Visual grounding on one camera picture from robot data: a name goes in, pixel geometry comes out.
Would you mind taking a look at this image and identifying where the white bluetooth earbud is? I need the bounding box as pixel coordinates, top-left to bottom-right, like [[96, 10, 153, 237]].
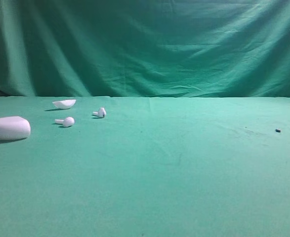
[[92, 107, 107, 118]]

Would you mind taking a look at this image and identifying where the white earbud near case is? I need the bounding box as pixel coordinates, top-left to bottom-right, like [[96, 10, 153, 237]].
[[54, 117, 75, 127]]

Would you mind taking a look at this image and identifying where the white earbud charging case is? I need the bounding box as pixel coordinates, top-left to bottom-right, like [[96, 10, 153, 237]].
[[0, 116, 31, 141]]

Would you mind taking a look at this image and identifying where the green table cloth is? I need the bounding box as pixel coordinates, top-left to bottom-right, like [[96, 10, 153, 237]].
[[0, 97, 290, 237]]

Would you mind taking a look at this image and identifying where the green backdrop cloth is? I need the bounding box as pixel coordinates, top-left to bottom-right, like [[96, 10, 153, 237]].
[[0, 0, 290, 97]]

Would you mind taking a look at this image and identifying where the white case lid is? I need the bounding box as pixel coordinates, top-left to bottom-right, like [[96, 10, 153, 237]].
[[52, 99, 76, 110]]

